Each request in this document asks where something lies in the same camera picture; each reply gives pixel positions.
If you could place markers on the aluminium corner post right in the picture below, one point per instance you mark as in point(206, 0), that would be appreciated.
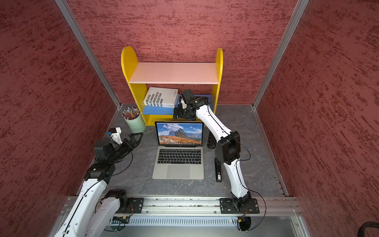
point(287, 35)

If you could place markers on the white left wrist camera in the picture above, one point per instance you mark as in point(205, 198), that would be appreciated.
point(114, 134)

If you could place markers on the white book with black text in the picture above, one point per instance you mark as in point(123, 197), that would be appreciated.
point(161, 97)

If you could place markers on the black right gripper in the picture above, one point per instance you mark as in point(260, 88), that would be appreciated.
point(181, 114)

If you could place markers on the yellow wooden bookshelf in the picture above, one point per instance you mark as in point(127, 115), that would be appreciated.
point(168, 76)

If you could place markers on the green pencil cup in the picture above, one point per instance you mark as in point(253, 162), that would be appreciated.
point(136, 125)

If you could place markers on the aluminium corner post left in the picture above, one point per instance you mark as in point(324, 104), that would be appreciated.
point(73, 24)

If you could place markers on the aluminium corner post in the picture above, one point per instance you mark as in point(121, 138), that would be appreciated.
point(287, 35)
point(73, 24)

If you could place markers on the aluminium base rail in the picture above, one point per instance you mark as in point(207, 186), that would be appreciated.
point(208, 206)

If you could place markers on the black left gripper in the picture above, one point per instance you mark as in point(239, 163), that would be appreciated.
point(134, 141)

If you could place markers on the silver laptop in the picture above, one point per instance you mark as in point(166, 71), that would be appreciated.
point(180, 153)

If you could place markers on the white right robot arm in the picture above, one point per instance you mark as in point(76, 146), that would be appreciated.
point(227, 150)

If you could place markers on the coloured pencils bundle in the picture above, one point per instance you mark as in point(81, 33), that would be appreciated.
point(131, 113)

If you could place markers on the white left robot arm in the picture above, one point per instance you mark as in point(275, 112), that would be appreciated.
point(92, 212)

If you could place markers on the black stapler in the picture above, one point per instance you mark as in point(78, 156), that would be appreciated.
point(218, 172)

